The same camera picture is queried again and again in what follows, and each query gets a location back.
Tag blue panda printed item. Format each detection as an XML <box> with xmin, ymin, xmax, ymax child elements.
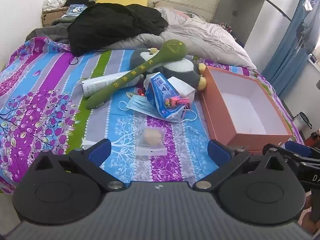
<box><xmin>67</xmin><ymin>4</ymin><xmax>88</xmax><ymax>14</ymax></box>

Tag grey penguin plush toy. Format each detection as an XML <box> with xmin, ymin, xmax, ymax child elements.
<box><xmin>129</xmin><ymin>47</ymin><xmax>207</xmax><ymax>90</ymax></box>

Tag white plastic bottle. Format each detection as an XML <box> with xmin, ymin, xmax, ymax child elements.
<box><xmin>82</xmin><ymin>70</ymin><xmax>144</xmax><ymax>98</ymax></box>

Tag grey wardrobe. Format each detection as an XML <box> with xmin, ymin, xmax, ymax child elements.
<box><xmin>212</xmin><ymin>0</ymin><xmax>292</xmax><ymax>48</ymax></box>

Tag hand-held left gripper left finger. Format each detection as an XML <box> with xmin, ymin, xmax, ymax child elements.
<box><xmin>34</xmin><ymin>138</ymin><xmax>127</xmax><ymax>191</ymax></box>

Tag small clear plastic bag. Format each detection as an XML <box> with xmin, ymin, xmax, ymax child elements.
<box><xmin>135</xmin><ymin>127</ymin><xmax>167</xmax><ymax>157</ymax></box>

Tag grey blanket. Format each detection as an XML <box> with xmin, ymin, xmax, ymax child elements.
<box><xmin>25</xmin><ymin>17</ymin><xmax>73</xmax><ymax>43</ymax></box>

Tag hanging denim garment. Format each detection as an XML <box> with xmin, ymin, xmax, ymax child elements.
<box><xmin>296</xmin><ymin>4</ymin><xmax>320</xmax><ymax>55</ymax></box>

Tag white tissue paper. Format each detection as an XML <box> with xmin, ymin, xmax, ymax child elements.
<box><xmin>167</xmin><ymin>76</ymin><xmax>196</xmax><ymax>105</ymax></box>

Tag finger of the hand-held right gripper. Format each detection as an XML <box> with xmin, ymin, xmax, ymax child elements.
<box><xmin>284</xmin><ymin>141</ymin><xmax>320</xmax><ymax>158</ymax></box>
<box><xmin>262</xmin><ymin>143</ymin><xmax>320</xmax><ymax>174</ymax></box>

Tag white trash bin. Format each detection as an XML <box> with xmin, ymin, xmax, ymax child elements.
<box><xmin>294</xmin><ymin>112</ymin><xmax>313</xmax><ymax>130</ymax></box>

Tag black jacket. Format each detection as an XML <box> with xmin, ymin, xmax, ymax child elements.
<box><xmin>67</xmin><ymin>4</ymin><xmax>169</xmax><ymax>57</ymax></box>

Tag pale grey pink duvet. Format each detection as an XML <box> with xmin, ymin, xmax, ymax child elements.
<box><xmin>102</xmin><ymin>7</ymin><xmax>257</xmax><ymax>70</ymax></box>

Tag white crumpled cloth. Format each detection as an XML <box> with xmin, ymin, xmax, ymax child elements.
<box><xmin>42</xmin><ymin>0</ymin><xmax>73</xmax><ymax>12</ymax></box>

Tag blue plastic packet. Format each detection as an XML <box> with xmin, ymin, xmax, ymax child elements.
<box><xmin>145</xmin><ymin>72</ymin><xmax>187</xmax><ymax>123</ymax></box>

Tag colourful floral bedsheet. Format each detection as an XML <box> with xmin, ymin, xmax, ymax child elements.
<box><xmin>0</xmin><ymin>36</ymin><xmax>304</xmax><ymax>194</ymax></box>

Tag small pink red toy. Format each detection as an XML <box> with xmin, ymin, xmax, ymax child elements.
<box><xmin>164</xmin><ymin>95</ymin><xmax>193</xmax><ymax>112</ymax></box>

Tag person's right hand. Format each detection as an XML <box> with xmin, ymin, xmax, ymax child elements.
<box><xmin>300</xmin><ymin>197</ymin><xmax>312</xmax><ymax>230</ymax></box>

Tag brown cardboard box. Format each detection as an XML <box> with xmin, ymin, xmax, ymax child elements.
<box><xmin>41</xmin><ymin>7</ymin><xmax>69</xmax><ymax>27</ymax></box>

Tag blue face mask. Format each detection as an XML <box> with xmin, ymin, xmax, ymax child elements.
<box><xmin>119</xmin><ymin>96</ymin><xmax>198</xmax><ymax>123</ymax></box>

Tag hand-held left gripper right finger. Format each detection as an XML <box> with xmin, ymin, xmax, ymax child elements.
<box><xmin>192</xmin><ymin>139</ymin><xmax>288</xmax><ymax>191</ymax></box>

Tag orange cardboard box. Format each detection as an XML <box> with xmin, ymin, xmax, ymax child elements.
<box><xmin>200</xmin><ymin>66</ymin><xmax>293</xmax><ymax>147</ymax></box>

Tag green plush massage hammer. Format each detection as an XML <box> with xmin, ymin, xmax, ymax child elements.
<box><xmin>86</xmin><ymin>39</ymin><xmax>188</xmax><ymax>110</ymax></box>

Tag blue curtain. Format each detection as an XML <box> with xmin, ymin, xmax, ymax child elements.
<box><xmin>261</xmin><ymin>0</ymin><xmax>320</xmax><ymax>100</ymax></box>

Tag red brown object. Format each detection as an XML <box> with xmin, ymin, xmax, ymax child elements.
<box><xmin>306</xmin><ymin>129</ymin><xmax>320</xmax><ymax>147</ymax></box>

